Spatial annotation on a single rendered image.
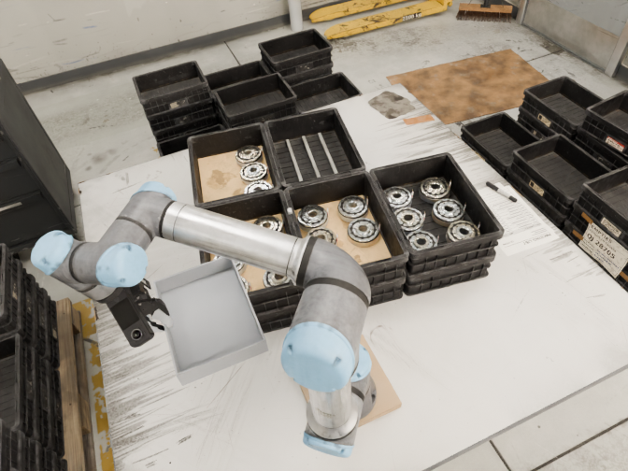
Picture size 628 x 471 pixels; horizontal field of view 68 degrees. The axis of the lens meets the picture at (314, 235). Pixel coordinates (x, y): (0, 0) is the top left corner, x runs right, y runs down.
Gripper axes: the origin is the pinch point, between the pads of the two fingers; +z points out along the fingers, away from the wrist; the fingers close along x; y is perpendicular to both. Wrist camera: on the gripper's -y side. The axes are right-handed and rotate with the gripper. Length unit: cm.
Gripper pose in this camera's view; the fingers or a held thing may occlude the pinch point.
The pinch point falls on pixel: (166, 328)
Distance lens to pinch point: 114.4
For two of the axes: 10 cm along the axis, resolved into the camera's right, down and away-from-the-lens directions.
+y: -4.5, -6.5, 6.1
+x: -8.3, 5.6, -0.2
